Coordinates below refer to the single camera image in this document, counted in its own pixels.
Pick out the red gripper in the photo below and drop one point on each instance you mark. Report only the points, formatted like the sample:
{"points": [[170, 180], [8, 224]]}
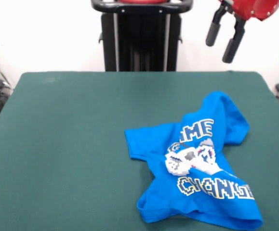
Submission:
{"points": [[255, 8]]}

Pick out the blue printed t-shirt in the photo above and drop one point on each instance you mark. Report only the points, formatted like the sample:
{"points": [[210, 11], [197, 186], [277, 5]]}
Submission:
{"points": [[197, 192]]}

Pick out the dark green tablecloth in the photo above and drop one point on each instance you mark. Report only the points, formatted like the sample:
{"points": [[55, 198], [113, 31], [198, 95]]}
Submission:
{"points": [[57, 156]]}

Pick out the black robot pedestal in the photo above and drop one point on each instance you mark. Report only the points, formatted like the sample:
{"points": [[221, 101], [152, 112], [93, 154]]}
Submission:
{"points": [[141, 41]]}

